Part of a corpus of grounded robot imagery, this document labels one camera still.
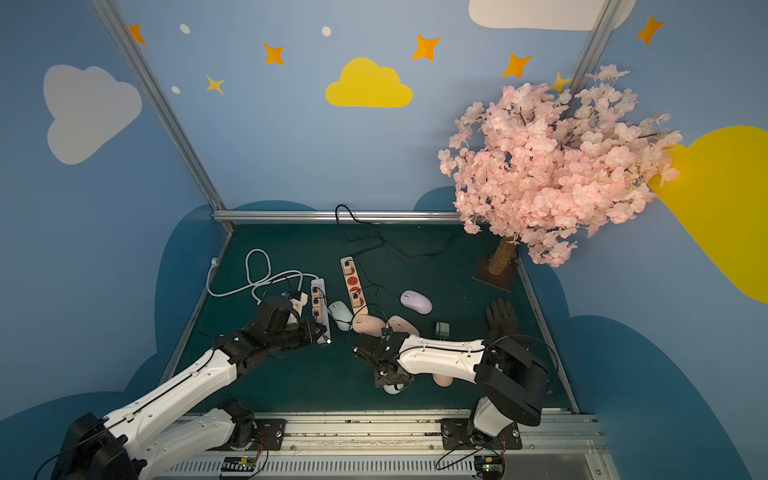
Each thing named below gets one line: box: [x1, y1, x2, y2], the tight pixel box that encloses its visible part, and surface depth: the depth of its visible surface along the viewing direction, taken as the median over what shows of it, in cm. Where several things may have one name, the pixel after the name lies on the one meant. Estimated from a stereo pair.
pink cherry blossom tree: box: [438, 65, 683, 276], surface depth 66 cm
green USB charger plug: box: [436, 322, 450, 337], surface depth 92 cm
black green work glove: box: [486, 297, 523, 344], surface depth 97 cm
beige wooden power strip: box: [340, 256, 369, 316], surface depth 103 cm
